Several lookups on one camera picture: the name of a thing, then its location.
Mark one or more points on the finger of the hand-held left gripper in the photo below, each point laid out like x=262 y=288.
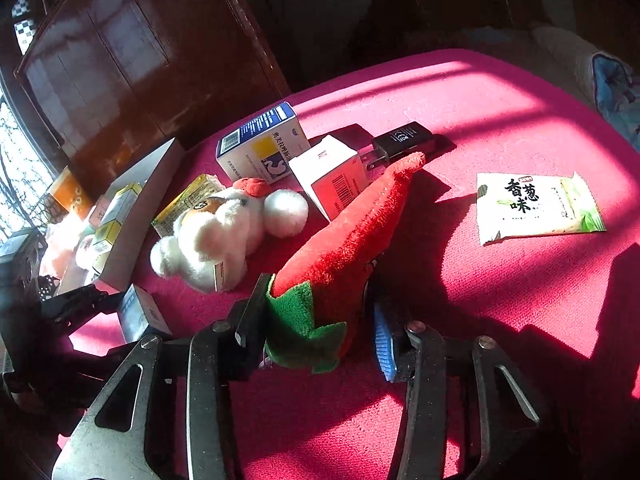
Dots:
x=75 y=305

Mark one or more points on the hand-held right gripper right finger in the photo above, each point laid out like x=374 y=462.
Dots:
x=382 y=345

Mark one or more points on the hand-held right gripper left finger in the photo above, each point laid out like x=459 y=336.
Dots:
x=247 y=330

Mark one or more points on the white plush bear toy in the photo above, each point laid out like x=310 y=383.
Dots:
x=215 y=235

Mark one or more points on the red green plush toy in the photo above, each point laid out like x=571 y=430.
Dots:
x=340 y=240

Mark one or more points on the white cardboard storage box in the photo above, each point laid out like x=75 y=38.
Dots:
x=145 y=195

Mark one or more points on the blue white medicine box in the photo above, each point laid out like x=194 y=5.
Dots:
x=260 y=145

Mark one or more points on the small blue white box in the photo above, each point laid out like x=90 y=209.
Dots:
x=142 y=315

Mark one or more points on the yellow white medicine box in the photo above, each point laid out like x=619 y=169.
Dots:
x=107 y=240
x=122 y=200

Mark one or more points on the orange box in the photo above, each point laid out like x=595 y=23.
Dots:
x=70 y=195

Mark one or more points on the window with grille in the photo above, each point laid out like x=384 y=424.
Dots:
x=20 y=170

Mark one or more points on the yellow green box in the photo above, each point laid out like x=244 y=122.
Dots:
x=187 y=200

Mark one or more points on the white pink small box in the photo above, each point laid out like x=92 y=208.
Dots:
x=325 y=175

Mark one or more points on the green white snack packet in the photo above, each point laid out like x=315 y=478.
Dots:
x=530 y=205

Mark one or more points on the black charger adapter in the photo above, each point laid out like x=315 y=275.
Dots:
x=400 y=141

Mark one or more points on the red-brown wooden cabinet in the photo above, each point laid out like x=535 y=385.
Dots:
x=150 y=60

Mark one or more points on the checkered black white board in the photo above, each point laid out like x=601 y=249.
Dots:
x=22 y=15

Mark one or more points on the white rolled quilt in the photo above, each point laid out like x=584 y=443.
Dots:
x=565 y=60

